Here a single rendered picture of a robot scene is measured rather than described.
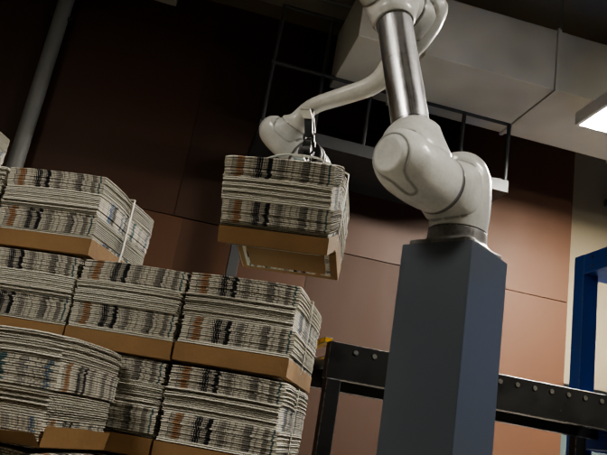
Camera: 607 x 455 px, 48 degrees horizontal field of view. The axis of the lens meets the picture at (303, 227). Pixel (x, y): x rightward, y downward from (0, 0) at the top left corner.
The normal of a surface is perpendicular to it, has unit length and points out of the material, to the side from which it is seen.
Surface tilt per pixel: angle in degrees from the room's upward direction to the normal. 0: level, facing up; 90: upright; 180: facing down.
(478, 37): 90
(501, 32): 90
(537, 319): 90
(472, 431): 90
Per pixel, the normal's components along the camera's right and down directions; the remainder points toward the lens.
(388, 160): -0.68, -0.24
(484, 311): 0.75, -0.07
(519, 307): 0.22, -0.25
